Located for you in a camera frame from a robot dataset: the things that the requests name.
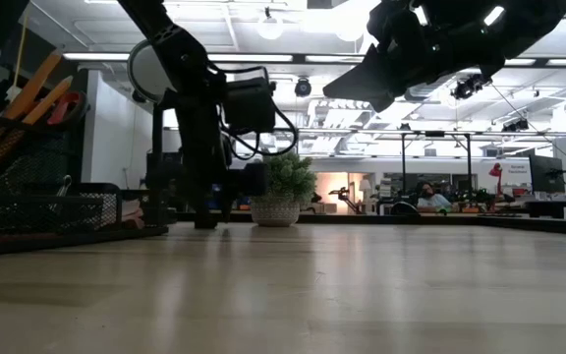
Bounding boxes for black binder clip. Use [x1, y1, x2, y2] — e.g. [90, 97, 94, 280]
[55, 173, 74, 199]

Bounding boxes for red desk lamp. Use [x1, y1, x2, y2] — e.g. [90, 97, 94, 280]
[487, 162, 506, 213]

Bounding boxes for person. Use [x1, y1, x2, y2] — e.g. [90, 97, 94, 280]
[415, 181, 454, 211]

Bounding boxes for black red handled scissors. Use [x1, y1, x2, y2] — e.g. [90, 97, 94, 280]
[46, 90, 90, 130]

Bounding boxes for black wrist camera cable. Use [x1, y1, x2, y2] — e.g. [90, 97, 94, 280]
[217, 66, 300, 162]

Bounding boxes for black office desk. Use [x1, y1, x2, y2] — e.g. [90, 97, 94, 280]
[523, 199, 566, 220]

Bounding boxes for yellow hanging cable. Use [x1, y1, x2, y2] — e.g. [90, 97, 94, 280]
[13, 14, 31, 92]

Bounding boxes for orange wooden pencil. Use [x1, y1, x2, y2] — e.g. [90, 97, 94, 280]
[0, 47, 64, 166]
[0, 75, 75, 194]

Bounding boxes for black desk lamp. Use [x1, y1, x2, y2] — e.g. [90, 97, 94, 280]
[126, 37, 186, 228]

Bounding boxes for black ceiling spotlight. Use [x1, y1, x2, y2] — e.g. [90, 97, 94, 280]
[451, 73, 493, 100]

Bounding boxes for black aluminium table frame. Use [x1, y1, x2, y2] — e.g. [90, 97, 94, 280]
[169, 209, 566, 238]

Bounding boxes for overhead beam with light strips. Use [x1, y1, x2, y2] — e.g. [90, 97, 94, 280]
[61, 51, 566, 69]

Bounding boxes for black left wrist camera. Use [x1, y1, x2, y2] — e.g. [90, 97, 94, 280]
[222, 76, 278, 135]

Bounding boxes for black mesh desk organizer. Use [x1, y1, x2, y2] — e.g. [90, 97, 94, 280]
[0, 110, 171, 260]

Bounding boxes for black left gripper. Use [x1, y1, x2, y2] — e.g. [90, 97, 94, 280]
[144, 97, 269, 223]

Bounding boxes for black computer monitor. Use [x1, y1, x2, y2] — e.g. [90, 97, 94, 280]
[145, 150, 198, 186]
[528, 154, 566, 195]

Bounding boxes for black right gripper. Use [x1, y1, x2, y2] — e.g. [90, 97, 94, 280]
[321, 0, 506, 114]

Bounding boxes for artificial green potted plant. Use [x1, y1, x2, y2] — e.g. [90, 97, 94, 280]
[251, 149, 318, 228]

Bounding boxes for white ring ceiling light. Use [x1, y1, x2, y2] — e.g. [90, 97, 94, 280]
[256, 14, 285, 41]

